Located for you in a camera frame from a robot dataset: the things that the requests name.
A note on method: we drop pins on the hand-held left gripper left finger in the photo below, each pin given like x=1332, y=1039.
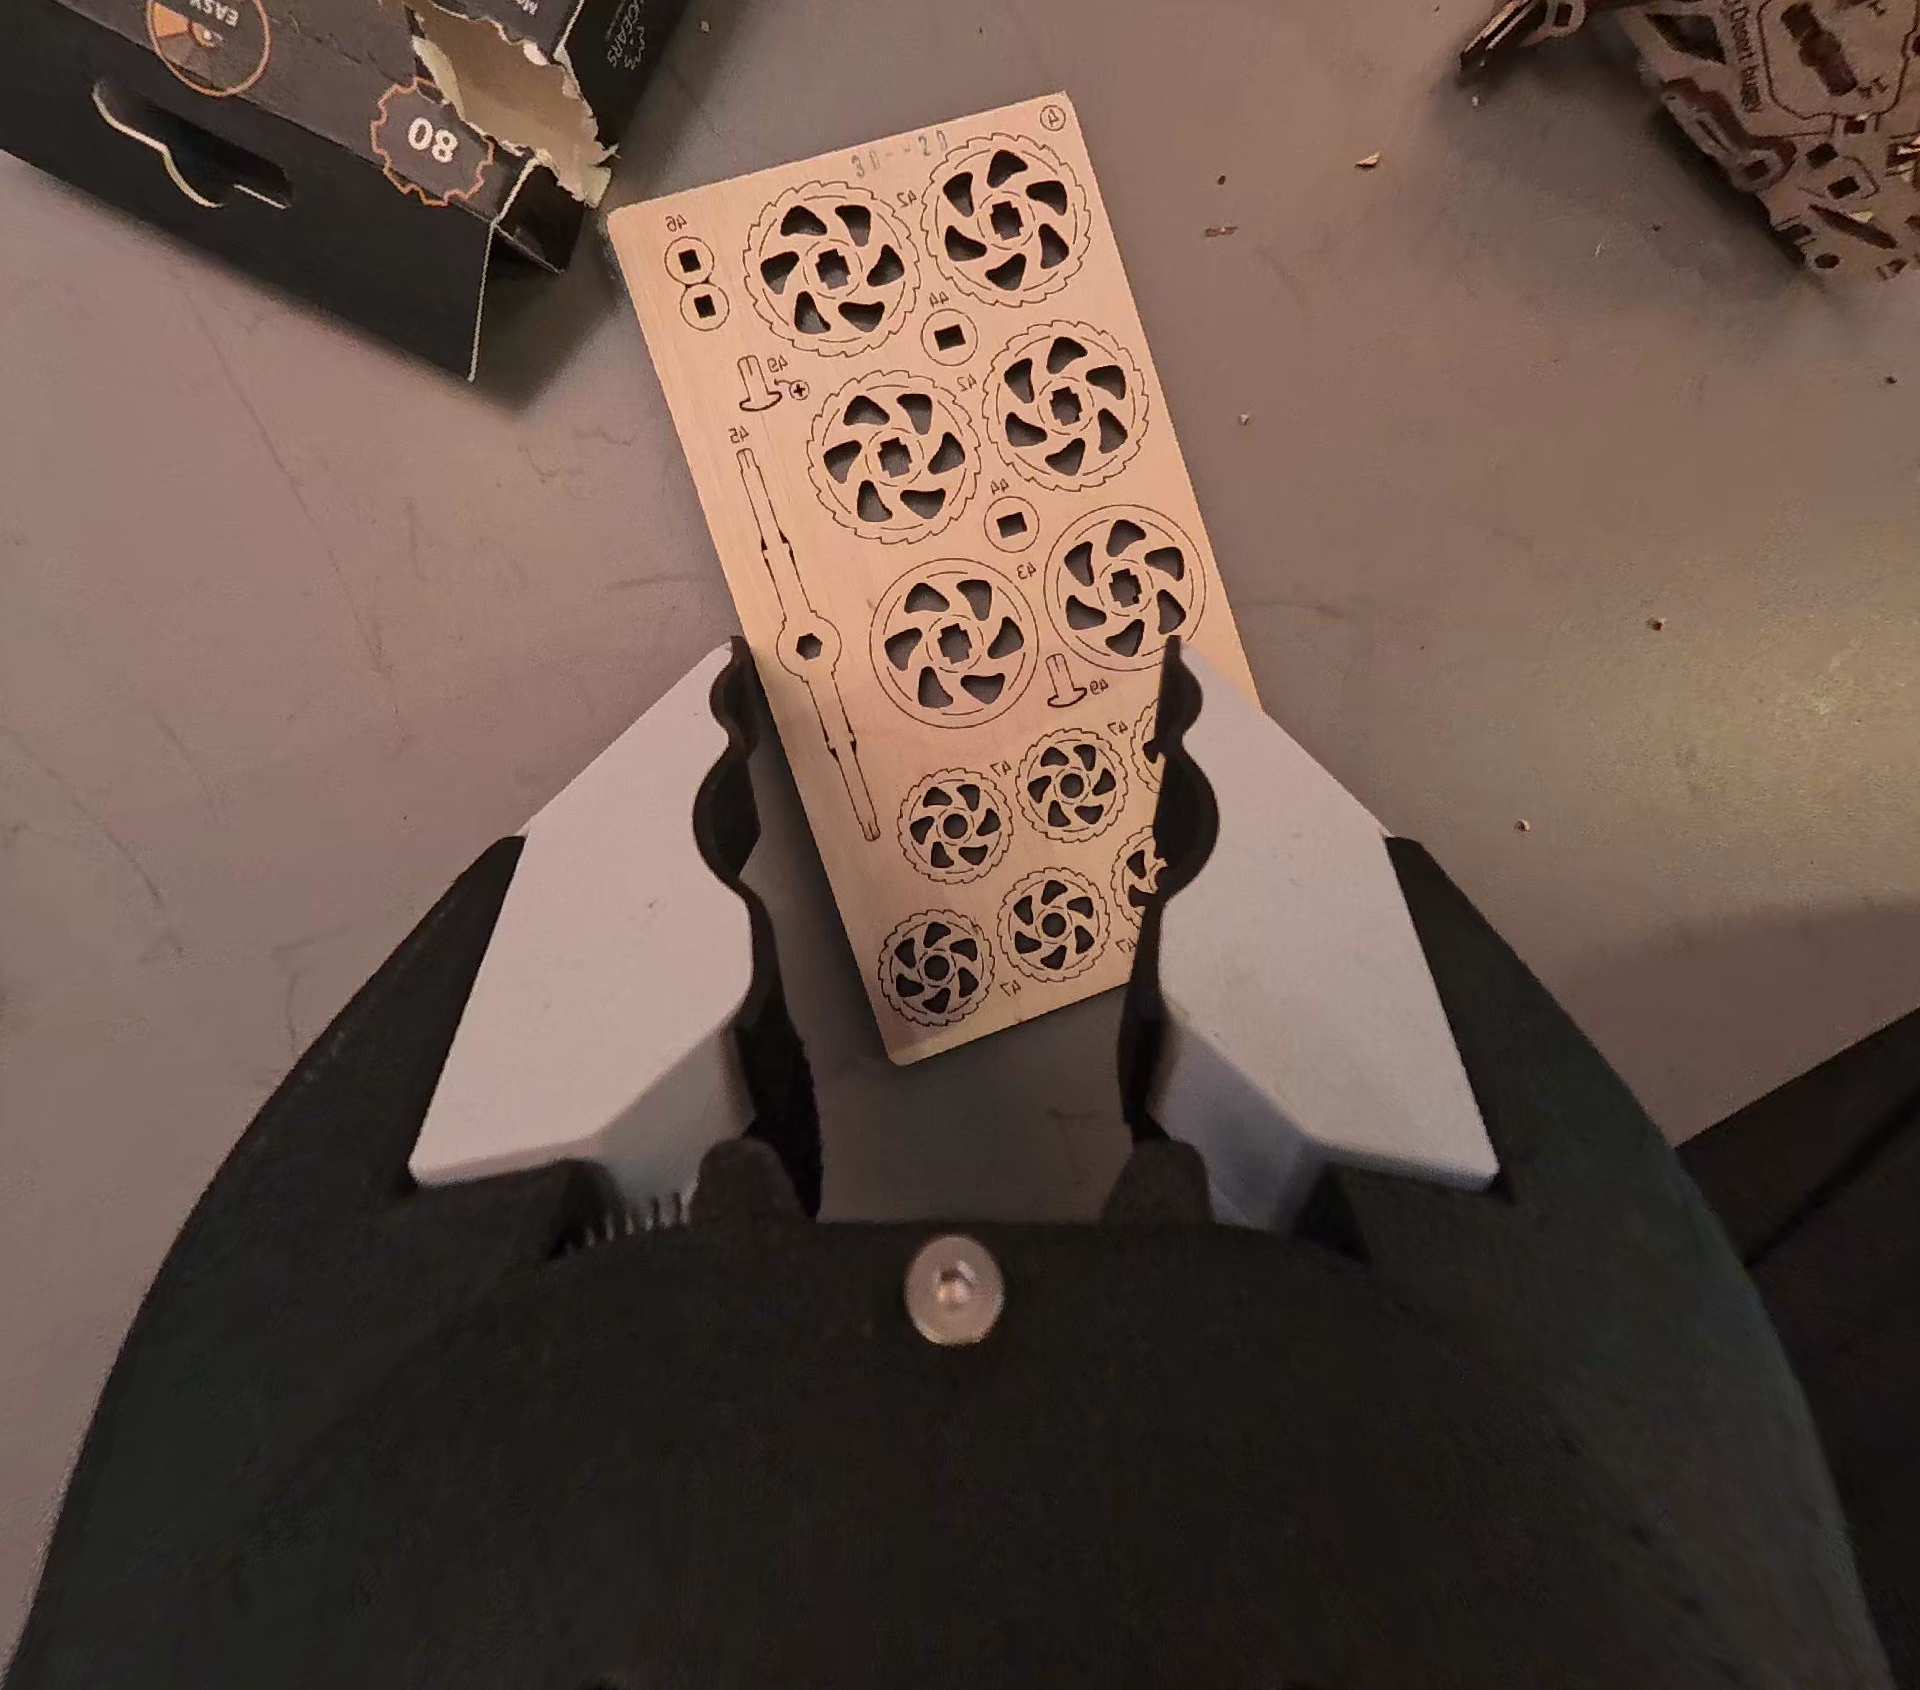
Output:
x=585, y=970

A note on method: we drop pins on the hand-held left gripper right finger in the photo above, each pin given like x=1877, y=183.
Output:
x=1321, y=970

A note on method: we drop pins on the wooden parts sheet gear wheels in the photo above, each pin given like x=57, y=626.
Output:
x=781, y=564

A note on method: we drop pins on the wooden mechanical model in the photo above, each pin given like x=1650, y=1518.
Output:
x=1801, y=24

